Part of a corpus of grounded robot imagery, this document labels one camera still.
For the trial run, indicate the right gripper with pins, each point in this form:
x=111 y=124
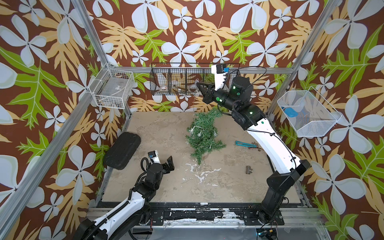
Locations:
x=204 y=92

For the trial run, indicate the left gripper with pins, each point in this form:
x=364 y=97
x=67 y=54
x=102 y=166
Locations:
x=167 y=169

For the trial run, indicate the clear string lights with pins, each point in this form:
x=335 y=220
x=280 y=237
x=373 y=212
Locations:
x=196 y=130

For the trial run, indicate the small green christmas tree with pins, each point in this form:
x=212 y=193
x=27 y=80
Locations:
x=205 y=144

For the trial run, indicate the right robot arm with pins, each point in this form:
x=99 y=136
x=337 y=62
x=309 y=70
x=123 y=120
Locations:
x=289 y=167

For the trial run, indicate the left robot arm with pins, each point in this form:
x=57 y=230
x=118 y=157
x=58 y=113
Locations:
x=134 y=210

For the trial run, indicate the black oval pad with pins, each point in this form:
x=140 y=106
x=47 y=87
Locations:
x=119 y=155

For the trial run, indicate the teal battery connector tool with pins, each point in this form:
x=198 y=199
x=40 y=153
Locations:
x=247 y=145

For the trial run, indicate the small metal pipe fitting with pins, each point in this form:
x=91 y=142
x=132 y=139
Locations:
x=249 y=170

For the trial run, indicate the blue object in basket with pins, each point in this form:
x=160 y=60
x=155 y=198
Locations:
x=290 y=112

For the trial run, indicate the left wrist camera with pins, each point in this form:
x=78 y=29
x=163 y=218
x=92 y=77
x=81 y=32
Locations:
x=154 y=157

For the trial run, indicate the black wire basket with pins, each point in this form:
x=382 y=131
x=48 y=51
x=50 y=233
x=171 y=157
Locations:
x=182 y=80

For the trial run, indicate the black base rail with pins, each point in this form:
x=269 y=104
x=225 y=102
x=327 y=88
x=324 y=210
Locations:
x=157 y=213

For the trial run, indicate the white wire basket left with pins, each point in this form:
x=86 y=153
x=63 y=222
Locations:
x=111 y=88

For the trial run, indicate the white wire basket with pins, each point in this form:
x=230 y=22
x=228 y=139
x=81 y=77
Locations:
x=111 y=88
x=316 y=115

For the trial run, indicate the white wire basket right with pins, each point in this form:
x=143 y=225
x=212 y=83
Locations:
x=316 y=115

